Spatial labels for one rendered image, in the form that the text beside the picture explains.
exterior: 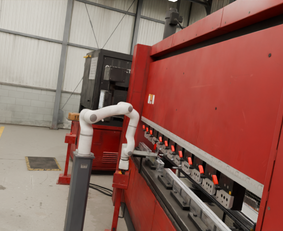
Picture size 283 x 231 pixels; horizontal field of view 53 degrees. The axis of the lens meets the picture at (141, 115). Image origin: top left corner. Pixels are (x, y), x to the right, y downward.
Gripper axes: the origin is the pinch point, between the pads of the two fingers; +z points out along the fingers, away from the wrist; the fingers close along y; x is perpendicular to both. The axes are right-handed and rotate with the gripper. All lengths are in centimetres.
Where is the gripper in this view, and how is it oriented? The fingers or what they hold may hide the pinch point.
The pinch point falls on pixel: (122, 173)
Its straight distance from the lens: 299.6
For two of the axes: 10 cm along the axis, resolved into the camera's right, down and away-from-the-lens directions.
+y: -9.8, -1.2, 1.7
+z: -1.1, 9.9, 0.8
